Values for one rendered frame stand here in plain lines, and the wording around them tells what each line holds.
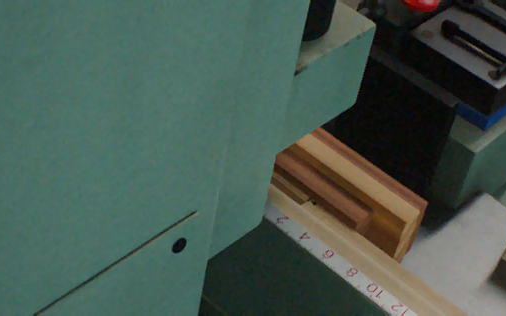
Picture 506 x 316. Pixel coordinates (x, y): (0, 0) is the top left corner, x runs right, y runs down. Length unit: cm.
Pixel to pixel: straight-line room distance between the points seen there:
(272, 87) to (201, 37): 15
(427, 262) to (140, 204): 39
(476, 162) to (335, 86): 16
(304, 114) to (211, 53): 28
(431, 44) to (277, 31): 31
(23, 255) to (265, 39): 18
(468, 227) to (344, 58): 20
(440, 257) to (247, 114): 29
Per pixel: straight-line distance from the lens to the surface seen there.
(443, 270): 76
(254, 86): 51
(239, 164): 55
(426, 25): 81
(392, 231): 72
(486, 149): 79
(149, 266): 44
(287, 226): 68
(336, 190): 72
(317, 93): 65
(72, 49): 33
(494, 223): 81
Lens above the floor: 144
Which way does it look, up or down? 42 degrees down
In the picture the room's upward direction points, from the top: 12 degrees clockwise
